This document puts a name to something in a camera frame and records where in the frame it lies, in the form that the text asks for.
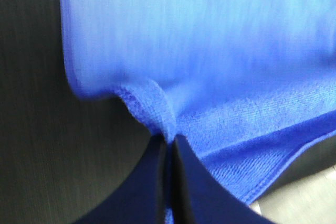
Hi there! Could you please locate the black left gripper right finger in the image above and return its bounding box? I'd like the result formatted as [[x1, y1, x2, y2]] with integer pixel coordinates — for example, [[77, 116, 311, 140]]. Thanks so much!
[[172, 135, 272, 224]]

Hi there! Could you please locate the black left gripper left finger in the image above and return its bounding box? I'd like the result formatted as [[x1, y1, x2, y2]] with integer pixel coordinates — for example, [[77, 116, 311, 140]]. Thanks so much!
[[75, 134, 166, 224]]

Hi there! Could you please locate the blue microfibre towel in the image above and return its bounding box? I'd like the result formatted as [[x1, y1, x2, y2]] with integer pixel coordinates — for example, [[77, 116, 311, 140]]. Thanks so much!
[[57, 0, 336, 224]]

